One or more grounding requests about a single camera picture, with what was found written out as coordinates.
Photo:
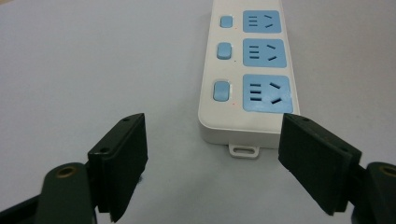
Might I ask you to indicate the white power strip blue sockets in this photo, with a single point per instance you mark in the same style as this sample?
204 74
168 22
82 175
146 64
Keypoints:
236 77

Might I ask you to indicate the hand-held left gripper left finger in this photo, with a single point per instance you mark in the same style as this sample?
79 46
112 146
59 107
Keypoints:
120 165

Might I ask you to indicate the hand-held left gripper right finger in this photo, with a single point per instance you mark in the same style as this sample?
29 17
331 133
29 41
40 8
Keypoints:
317 158

